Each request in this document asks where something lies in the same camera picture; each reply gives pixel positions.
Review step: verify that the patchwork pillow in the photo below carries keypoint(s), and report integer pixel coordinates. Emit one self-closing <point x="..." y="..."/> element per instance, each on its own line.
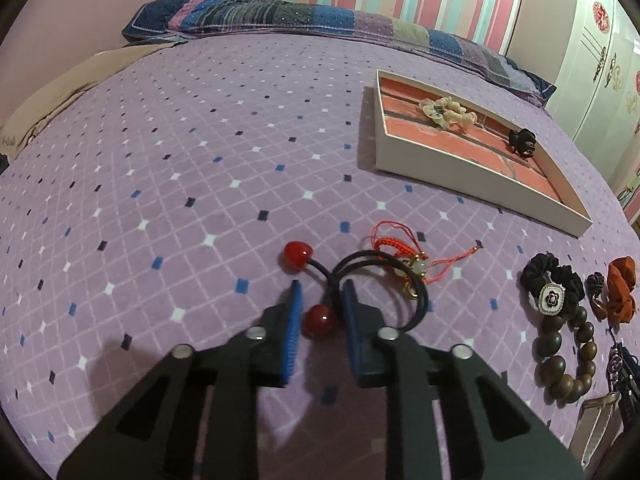
<point x="250" y="10"/>

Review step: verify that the cream scrunchie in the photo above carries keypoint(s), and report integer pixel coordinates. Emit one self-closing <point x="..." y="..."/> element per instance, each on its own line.
<point x="445" y="112"/>

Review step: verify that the orange scrunchie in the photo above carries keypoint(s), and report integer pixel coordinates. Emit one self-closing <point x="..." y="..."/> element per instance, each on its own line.
<point x="622" y="285"/>

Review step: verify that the white tray brick-print inside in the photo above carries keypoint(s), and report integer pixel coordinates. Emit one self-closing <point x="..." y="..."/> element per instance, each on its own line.
<point x="450" y="140"/>

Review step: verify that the dark purple tassel charm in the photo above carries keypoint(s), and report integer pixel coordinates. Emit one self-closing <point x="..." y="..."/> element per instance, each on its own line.
<point x="622" y="365"/>

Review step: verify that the purple checked bedspread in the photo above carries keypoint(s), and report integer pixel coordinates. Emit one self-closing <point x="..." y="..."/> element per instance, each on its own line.
<point x="200" y="185"/>

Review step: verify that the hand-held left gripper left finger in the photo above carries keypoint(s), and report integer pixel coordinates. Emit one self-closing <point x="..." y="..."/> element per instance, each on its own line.
<point x="292" y="335"/>

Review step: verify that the black scrunchie with flower badge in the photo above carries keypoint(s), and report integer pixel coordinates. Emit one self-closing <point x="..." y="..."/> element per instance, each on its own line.
<point x="537" y="265"/>

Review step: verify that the pink headboard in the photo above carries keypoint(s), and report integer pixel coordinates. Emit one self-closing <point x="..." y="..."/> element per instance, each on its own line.
<point x="75" y="10"/>

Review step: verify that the small black hair claw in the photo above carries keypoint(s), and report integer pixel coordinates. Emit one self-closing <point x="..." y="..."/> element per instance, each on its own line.
<point x="522" y="142"/>

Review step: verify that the white wardrobe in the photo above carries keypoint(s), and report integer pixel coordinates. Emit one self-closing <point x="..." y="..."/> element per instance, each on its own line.
<point x="590" y="60"/>

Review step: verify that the beige cloth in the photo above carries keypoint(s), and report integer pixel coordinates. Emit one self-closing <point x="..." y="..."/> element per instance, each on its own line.
<point x="65" y="85"/>

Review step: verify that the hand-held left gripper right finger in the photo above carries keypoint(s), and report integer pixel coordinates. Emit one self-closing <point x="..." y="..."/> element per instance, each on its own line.
<point x="352" y="330"/>

